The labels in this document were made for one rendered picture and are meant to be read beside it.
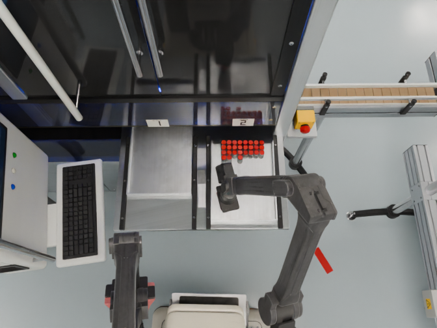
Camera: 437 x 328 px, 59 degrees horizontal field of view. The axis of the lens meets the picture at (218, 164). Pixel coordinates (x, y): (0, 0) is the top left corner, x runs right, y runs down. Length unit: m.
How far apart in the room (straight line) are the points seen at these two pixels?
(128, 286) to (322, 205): 0.48
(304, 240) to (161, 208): 0.78
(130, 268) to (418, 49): 2.83
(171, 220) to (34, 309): 1.29
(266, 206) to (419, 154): 0.98
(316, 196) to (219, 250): 1.56
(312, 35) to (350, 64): 1.96
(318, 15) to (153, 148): 0.91
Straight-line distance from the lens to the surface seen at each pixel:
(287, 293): 1.09
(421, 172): 2.24
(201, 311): 1.09
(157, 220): 1.58
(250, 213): 1.57
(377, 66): 3.16
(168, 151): 1.66
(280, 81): 1.32
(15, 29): 1.09
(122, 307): 0.90
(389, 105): 1.84
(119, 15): 0.99
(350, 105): 1.78
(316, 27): 1.12
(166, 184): 1.61
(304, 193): 0.91
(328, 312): 2.49
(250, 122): 1.56
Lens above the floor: 2.40
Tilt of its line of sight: 69 degrees down
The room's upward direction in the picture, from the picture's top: straight up
